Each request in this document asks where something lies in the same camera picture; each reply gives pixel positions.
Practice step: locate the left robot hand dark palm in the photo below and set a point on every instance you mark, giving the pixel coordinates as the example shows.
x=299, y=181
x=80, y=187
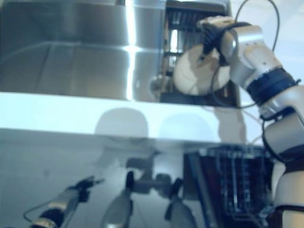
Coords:
x=83, y=186

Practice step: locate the right robot hand dark palm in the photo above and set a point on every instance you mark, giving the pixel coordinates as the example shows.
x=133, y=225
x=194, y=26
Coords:
x=211, y=35

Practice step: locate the cream round plate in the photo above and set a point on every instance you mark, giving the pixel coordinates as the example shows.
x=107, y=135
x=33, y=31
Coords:
x=187, y=76

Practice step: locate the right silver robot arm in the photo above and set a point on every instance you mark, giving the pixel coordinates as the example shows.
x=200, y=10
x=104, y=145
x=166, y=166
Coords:
x=249, y=52

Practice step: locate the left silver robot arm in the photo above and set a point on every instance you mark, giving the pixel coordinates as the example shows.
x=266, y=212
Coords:
x=61, y=200

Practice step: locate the dishwasher lower rack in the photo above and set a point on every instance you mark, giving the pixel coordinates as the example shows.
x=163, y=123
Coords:
x=192, y=180

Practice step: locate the black sink dish rack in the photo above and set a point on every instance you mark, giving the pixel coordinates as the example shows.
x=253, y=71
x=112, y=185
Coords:
x=180, y=21

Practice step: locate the left robot leg black foot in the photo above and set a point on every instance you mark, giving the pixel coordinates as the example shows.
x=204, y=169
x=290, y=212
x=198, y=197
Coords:
x=121, y=209

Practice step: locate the robot leg black foot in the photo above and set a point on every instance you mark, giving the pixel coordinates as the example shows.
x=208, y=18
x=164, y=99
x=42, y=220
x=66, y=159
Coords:
x=180, y=213
x=121, y=209

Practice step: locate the white cabinet door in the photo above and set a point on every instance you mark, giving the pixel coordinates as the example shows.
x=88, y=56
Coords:
x=166, y=152
x=47, y=145

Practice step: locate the right robot leg black foot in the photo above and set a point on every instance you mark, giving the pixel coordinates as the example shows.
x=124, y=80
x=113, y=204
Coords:
x=180, y=213

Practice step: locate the stainless steel sink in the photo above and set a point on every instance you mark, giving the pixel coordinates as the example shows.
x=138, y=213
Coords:
x=71, y=59

